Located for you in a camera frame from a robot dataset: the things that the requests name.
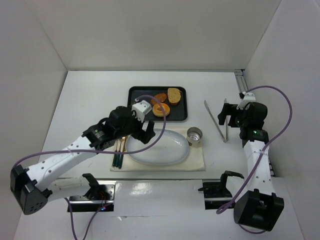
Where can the green handled fork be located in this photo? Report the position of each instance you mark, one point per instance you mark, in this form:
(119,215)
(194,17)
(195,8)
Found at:
(115,155)

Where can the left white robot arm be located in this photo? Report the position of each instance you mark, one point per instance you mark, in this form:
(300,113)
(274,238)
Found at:
(34,186)

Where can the green handled knife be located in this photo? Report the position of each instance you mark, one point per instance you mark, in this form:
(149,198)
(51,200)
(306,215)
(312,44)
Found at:
(117,163)

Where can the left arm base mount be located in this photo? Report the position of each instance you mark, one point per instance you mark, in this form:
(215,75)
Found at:
(98,195)

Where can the beige cloth placemat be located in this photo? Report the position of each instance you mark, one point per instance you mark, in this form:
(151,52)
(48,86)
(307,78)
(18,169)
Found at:
(194,162)

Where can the orange flat bread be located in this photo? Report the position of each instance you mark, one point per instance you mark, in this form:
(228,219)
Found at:
(161,97)

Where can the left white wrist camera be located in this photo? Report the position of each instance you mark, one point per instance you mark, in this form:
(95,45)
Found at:
(140,110)

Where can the white oval plate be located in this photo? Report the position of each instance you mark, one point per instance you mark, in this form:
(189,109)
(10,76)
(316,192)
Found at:
(172,148)

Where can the black tray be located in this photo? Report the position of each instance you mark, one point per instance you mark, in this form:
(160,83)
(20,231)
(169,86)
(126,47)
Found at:
(178,112)

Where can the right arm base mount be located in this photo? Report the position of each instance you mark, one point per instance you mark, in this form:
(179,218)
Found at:
(215,193)

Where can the metal cup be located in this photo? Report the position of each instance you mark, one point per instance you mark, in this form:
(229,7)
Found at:
(194,136)

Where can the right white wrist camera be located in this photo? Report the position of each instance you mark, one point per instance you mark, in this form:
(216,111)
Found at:
(246,98)

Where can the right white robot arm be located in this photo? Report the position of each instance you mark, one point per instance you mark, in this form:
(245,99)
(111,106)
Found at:
(256,204)

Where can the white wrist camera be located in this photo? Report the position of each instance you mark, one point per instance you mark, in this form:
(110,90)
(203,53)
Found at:
(140,110)
(246,98)

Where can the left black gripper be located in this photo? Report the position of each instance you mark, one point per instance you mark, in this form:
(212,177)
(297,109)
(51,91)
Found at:
(144,130)

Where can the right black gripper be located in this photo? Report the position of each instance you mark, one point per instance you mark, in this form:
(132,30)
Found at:
(230,114)

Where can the ring donut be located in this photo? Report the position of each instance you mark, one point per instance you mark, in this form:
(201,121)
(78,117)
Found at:
(160,110)

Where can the seeded bread slice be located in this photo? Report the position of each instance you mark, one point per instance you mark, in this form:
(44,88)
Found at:
(174,95)

